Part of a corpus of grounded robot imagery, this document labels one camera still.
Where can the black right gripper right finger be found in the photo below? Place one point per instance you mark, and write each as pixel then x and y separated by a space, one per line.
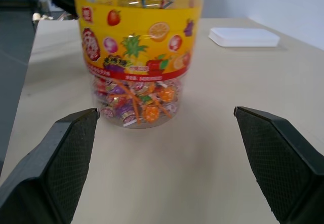
pixel 281 163

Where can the white flat rectangular tray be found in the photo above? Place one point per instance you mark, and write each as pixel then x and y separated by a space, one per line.
pixel 243 37

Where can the clear lollipop jar yellow label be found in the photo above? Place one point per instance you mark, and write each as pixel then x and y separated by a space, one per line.
pixel 136 51

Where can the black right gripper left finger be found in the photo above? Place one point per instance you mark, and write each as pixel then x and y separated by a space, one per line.
pixel 58 168

